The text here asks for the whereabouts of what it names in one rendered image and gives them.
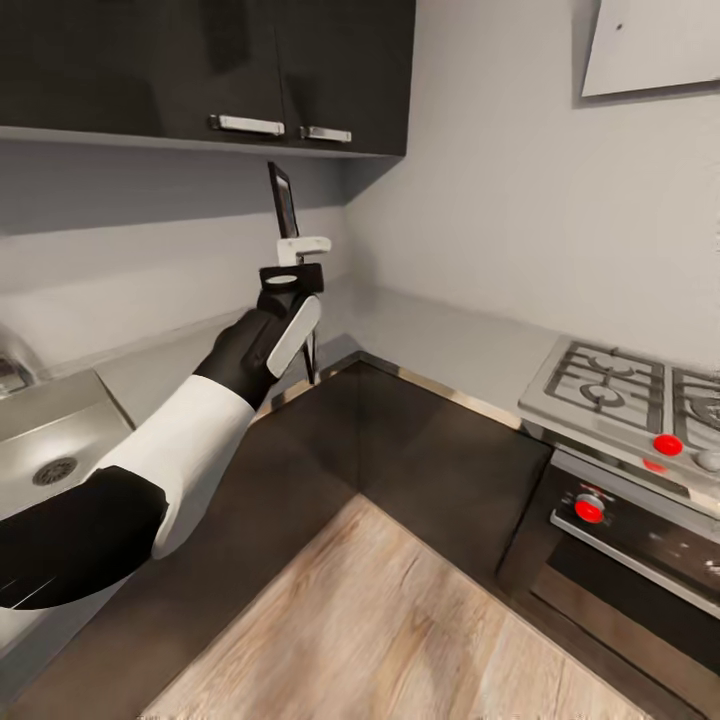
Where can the oven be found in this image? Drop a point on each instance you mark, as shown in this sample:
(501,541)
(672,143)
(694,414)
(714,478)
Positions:
(630,576)

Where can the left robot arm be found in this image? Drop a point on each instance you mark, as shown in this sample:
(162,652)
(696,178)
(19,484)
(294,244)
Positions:
(61,560)

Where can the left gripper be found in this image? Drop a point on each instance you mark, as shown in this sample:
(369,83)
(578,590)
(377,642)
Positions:
(311,273)

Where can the poster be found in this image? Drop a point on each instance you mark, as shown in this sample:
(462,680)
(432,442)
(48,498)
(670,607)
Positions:
(285,213)

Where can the range hood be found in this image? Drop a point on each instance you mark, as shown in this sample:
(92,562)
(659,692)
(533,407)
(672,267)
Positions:
(642,44)

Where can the cabinet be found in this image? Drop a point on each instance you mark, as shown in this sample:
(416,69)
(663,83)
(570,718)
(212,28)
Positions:
(309,78)

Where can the burner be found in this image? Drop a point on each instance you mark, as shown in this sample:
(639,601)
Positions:
(661,408)

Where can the drop in sink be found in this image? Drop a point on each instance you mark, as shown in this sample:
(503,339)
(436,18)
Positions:
(53,433)

